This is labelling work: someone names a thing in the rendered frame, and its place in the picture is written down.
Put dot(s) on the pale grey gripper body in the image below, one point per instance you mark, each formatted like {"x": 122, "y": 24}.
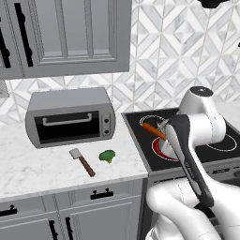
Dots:
{"x": 163, "y": 125}

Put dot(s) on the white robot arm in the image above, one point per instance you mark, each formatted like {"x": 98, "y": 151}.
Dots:
{"x": 204, "y": 126}

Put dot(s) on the orange carrot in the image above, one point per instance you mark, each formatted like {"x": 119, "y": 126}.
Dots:
{"x": 150, "y": 128}

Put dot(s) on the white pot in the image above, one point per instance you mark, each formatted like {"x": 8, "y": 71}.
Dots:
{"x": 167, "y": 148}

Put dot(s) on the green broccoli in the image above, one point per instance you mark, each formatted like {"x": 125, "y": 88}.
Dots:
{"x": 107, "y": 155}

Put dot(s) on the black hob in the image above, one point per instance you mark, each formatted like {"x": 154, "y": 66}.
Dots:
{"x": 137, "y": 137}

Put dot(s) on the grey stove front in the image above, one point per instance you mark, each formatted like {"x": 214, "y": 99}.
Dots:
{"x": 156, "y": 178}

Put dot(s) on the grey toaster oven knob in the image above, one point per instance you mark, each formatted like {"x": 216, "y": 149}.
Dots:
{"x": 107, "y": 120}
{"x": 107, "y": 131}

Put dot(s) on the grey drawer front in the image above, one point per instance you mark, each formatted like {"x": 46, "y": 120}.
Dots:
{"x": 125, "y": 190}
{"x": 31, "y": 207}

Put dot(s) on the black toaster oven door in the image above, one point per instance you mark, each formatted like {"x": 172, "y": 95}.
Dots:
{"x": 67, "y": 132}

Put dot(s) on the grey toaster oven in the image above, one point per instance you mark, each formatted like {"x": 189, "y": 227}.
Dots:
{"x": 68, "y": 101}

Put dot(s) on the grey base cupboard door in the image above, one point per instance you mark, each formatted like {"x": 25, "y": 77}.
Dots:
{"x": 25, "y": 229}
{"x": 106, "y": 222}

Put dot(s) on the black extractor hood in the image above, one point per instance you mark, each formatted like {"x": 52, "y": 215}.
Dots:
{"x": 214, "y": 2}

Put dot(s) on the wide grey wall cupboard door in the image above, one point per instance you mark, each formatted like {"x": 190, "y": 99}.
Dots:
{"x": 78, "y": 31}

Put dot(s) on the narrow grey wall cupboard door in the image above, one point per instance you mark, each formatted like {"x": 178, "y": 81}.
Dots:
{"x": 12, "y": 73}

